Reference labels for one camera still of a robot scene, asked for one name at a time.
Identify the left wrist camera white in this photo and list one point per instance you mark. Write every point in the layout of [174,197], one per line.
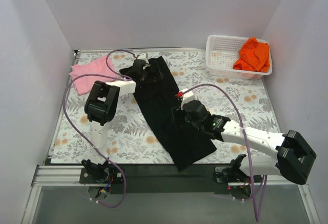
[142,56]

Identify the black t shirt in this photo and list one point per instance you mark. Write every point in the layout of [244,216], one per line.
[156,100]

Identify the orange t shirt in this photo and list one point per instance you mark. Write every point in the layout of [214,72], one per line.
[254,56]

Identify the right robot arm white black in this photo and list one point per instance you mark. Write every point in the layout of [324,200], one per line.
[287,155]

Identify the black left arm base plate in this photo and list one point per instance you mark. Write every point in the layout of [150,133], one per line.
[101,176]

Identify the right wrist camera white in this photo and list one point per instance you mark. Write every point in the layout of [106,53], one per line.
[185,97]

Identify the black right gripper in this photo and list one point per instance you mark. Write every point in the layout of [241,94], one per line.
[177,115]

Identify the pink folded t shirt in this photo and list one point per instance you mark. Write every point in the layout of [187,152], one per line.
[84,84]

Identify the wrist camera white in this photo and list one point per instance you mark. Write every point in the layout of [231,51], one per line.
[185,97]
[142,56]

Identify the aluminium frame rail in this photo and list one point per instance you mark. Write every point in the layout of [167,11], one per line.
[155,194]

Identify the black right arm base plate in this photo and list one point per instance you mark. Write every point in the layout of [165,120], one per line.
[229,175]

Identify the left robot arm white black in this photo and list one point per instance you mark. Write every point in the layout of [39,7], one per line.
[100,109]

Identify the white plastic laundry basket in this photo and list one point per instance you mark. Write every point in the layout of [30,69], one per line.
[222,52]

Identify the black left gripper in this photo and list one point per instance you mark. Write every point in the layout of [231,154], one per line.
[147,73]

